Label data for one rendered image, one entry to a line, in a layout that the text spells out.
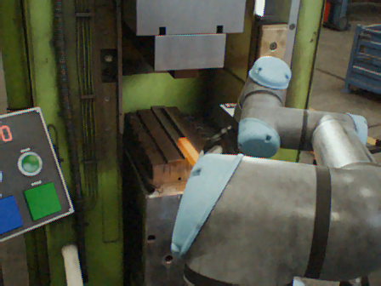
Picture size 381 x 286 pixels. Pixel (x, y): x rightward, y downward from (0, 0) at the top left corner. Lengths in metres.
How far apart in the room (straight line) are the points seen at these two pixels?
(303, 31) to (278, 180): 1.18
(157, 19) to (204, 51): 0.16
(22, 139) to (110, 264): 0.70
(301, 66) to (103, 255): 0.93
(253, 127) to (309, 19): 0.83
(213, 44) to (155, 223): 0.55
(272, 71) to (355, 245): 0.50
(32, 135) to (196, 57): 0.48
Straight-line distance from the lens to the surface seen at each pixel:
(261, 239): 0.46
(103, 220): 1.64
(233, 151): 1.04
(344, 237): 0.47
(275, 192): 0.46
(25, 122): 1.23
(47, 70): 1.39
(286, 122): 0.85
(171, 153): 1.46
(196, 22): 1.29
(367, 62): 5.20
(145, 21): 1.25
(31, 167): 1.21
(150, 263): 1.53
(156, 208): 1.41
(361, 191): 0.48
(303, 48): 1.63
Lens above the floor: 1.65
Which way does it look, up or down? 25 degrees down
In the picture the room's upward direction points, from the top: 3 degrees clockwise
